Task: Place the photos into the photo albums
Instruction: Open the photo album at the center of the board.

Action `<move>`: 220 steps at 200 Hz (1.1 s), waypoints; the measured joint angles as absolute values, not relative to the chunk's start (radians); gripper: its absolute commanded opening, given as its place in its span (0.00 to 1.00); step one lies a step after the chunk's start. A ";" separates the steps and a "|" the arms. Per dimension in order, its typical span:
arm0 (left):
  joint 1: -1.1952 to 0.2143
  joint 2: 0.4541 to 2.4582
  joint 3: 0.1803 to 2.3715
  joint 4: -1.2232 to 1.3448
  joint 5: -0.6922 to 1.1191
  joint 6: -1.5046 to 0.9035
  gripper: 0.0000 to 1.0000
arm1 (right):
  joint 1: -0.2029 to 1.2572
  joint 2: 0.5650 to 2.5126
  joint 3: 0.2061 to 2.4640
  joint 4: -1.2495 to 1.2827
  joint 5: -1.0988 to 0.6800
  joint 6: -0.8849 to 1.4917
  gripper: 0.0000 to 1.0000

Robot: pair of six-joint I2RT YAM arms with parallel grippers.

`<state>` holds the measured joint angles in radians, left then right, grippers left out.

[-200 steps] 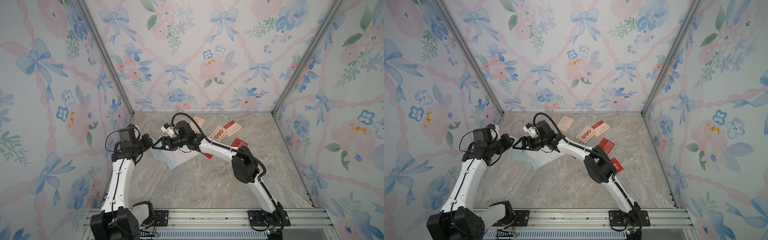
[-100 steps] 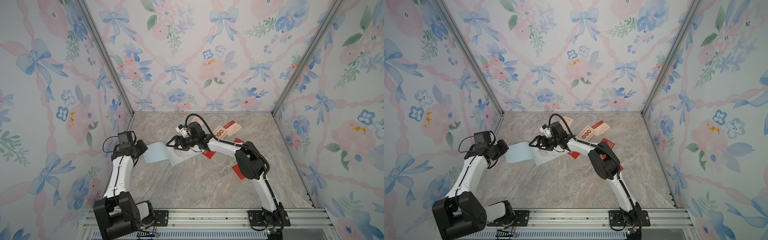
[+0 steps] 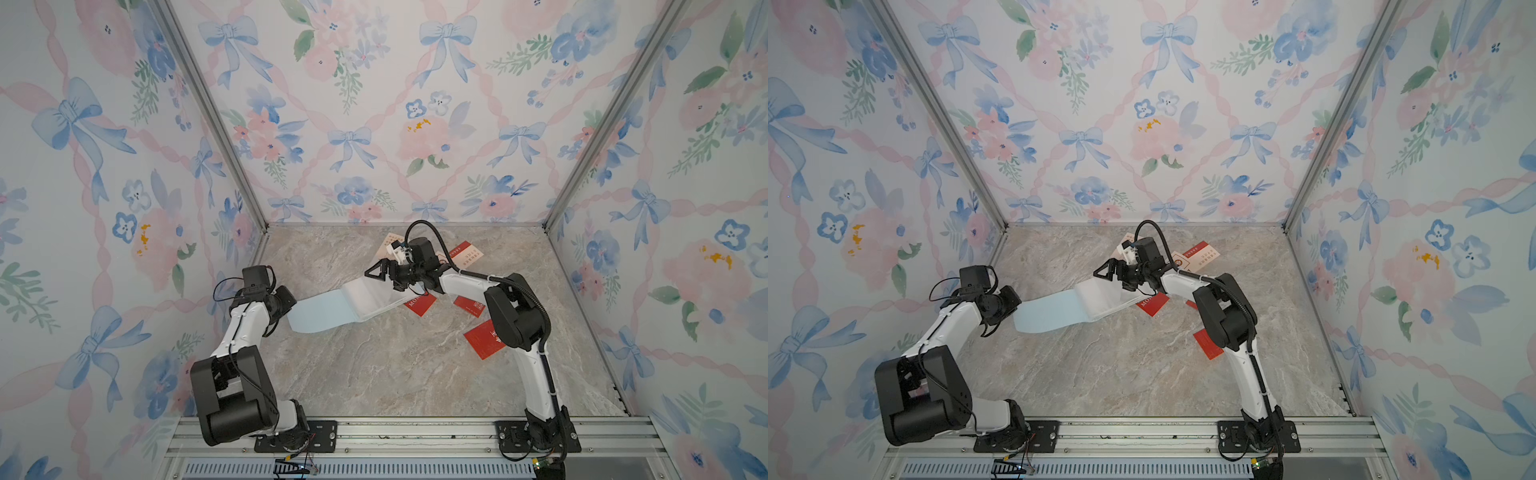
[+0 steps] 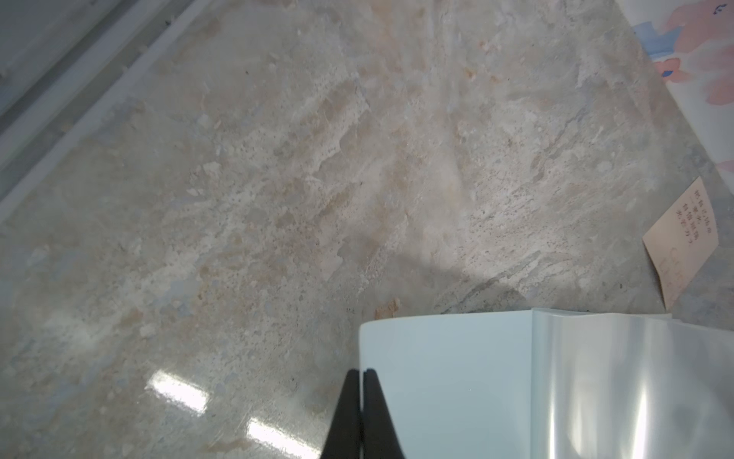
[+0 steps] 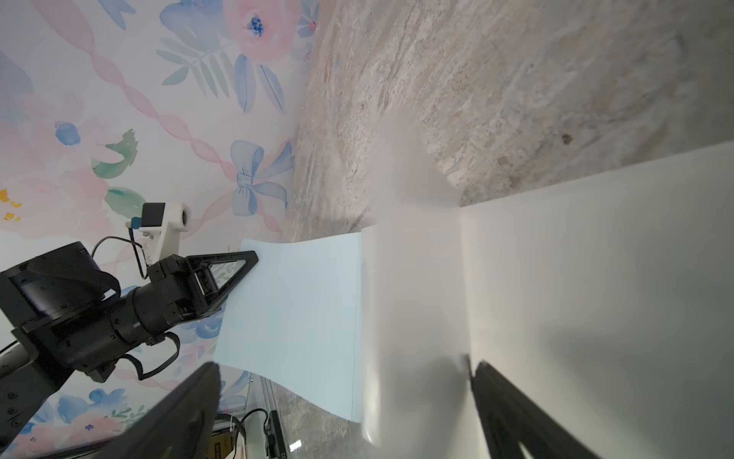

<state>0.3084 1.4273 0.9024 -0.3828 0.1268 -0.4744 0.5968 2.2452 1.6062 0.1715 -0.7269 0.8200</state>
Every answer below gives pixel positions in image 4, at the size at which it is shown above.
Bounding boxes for aluminium corner post left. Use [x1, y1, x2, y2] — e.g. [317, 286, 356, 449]
[1, 0, 208, 219]

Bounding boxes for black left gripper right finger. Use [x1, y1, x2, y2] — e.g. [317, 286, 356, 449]
[361, 369, 404, 459]

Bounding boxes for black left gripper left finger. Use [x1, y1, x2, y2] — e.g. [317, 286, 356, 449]
[320, 369, 361, 459]

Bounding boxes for pink good luck card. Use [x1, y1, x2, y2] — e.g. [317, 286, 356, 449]
[643, 178, 719, 309]

